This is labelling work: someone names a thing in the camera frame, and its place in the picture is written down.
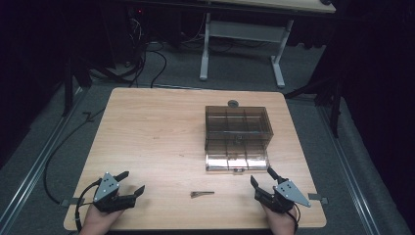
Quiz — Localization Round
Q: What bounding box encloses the black metal stand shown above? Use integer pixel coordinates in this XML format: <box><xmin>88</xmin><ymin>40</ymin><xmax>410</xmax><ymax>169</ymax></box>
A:
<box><xmin>61</xmin><ymin>58</ymin><xmax>93</xmax><ymax>118</ymax></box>
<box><xmin>284</xmin><ymin>74</ymin><xmax>344</xmax><ymax>139</ymax></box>

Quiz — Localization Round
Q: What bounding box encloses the person's left hand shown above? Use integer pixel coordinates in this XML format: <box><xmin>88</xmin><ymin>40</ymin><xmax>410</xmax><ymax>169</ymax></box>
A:
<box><xmin>78</xmin><ymin>204</ymin><xmax>126</xmax><ymax>235</ymax></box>

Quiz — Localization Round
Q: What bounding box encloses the white-legged desk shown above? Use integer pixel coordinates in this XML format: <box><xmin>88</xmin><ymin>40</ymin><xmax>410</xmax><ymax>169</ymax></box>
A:
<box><xmin>199</xmin><ymin>0</ymin><xmax>337</xmax><ymax>90</ymax></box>

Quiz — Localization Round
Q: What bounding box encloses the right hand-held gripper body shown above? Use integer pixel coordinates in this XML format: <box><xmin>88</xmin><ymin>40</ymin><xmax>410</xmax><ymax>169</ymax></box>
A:
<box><xmin>254</xmin><ymin>178</ymin><xmax>312</xmax><ymax>214</ymax></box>

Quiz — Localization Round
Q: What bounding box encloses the aluminium floor rail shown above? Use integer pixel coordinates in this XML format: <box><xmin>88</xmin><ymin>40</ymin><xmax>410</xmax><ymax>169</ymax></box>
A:
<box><xmin>0</xmin><ymin>87</ymin><xmax>88</xmax><ymax>231</ymax></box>
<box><xmin>318</xmin><ymin>106</ymin><xmax>382</xmax><ymax>235</ymax></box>

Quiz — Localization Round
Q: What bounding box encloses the black floor cable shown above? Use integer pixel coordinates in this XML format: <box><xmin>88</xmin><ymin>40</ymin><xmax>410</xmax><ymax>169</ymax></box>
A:
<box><xmin>42</xmin><ymin>107</ymin><xmax>108</xmax><ymax>206</ymax></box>

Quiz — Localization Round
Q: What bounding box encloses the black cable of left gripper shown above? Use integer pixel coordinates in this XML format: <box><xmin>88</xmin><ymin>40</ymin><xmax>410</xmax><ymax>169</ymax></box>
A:
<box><xmin>74</xmin><ymin>177</ymin><xmax>104</xmax><ymax>233</ymax></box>

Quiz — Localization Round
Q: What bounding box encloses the brown transparent compartment box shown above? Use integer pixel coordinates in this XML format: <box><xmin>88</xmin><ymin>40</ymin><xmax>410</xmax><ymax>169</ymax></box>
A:
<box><xmin>204</xmin><ymin>105</ymin><xmax>274</xmax><ymax>173</ymax></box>

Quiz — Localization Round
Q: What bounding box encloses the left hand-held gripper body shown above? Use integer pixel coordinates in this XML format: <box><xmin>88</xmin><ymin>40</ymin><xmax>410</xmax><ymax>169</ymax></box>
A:
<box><xmin>92</xmin><ymin>171</ymin><xmax>137</xmax><ymax>213</ymax></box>

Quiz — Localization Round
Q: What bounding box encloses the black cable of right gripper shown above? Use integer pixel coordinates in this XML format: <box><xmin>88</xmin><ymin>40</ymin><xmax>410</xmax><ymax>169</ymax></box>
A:
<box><xmin>285</xmin><ymin>203</ymin><xmax>300</xmax><ymax>234</ymax></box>

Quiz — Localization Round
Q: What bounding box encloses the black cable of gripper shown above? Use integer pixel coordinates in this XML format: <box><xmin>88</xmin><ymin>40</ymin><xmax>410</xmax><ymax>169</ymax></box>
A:
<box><xmin>74</xmin><ymin>177</ymin><xmax>104</xmax><ymax>233</ymax></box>
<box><xmin>285</xmin><ymin>203</ymin><xmax>300</xmax><ymax>234</ymax></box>

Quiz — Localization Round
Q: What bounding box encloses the person's right hand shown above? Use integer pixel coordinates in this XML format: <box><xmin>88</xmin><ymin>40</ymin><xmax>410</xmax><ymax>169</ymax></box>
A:
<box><xmin>261</xmin><ymin>204</ymin><xmax>299</xmax><ymax>235</ymax></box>

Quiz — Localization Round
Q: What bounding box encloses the grey table bracket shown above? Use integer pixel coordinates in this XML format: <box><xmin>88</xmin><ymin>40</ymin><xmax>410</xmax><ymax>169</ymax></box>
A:
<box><xmin>59</xmin><ymin>197</ymin><xmax>78</xmax><ymax>209</ymax></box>
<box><xmin>307</xmin><ymin>192</ymin><xmax>329</xmax><ymax>206</ymax></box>

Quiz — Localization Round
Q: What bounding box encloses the bundle of cables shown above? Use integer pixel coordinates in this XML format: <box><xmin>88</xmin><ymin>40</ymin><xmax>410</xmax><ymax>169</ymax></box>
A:
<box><xmin>91</xmin><ymin>6</ymin><xmax>209</xmax><ymax>89</ymax></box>

